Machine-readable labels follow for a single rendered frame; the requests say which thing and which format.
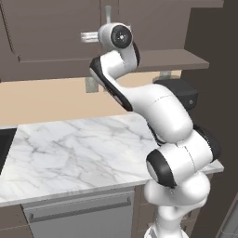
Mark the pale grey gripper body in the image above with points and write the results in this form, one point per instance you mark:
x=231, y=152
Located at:
x=89, y=37

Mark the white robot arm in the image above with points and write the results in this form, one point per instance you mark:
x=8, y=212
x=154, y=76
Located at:
x=167, y=114

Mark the black countertop appliance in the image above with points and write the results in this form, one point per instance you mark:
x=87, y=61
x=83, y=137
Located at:
x=182, y=89

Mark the grey dishwasher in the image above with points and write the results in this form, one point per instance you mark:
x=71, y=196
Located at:
x=77, y=227

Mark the brown wall cabinet door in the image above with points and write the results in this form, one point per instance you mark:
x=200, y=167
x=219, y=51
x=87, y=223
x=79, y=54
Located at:
x=55, y=28

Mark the grey wall fixture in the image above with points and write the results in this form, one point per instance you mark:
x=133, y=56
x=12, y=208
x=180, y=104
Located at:
x=165, y=74
x=92, y=85

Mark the brown wall shelf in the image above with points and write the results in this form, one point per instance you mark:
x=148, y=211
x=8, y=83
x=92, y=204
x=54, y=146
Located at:
x=173, y=59

